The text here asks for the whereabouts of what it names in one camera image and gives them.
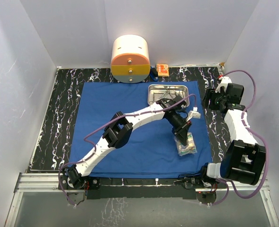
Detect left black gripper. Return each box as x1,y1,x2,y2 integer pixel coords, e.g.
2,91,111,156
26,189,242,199
166,114,192,147

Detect white blue supply packet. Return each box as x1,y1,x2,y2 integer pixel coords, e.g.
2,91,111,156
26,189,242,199
180,132,197,156

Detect blue surgical cloth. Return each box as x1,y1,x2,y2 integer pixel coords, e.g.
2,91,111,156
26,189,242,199
69,82,212,178

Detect steel instrument tray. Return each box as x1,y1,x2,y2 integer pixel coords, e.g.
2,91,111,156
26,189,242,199
148,84,189,105

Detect green clear supply packet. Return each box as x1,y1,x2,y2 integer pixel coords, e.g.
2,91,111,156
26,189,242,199
174,137,184,156

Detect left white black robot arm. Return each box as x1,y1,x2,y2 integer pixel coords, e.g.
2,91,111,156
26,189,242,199
63,95,192,189

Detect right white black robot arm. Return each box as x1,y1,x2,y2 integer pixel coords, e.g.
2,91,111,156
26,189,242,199
198,82,266,188

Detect metal instruments in tray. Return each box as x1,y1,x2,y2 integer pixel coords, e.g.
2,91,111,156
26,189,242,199
151,89,187,102

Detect small orange spiral notebook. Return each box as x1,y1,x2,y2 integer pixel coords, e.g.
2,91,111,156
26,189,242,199
156,63,170,77

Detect blue black clip tool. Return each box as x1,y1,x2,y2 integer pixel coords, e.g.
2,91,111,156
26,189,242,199
149,67,158,81

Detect round three-drawer storage box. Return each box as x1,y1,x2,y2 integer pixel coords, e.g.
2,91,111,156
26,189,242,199
110,35,151,83

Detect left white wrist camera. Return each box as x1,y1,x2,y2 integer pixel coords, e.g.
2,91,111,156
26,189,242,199
186,107,201,122

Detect aluminium frame rail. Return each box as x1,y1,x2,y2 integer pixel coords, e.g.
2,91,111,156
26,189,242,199
5,174,279,227

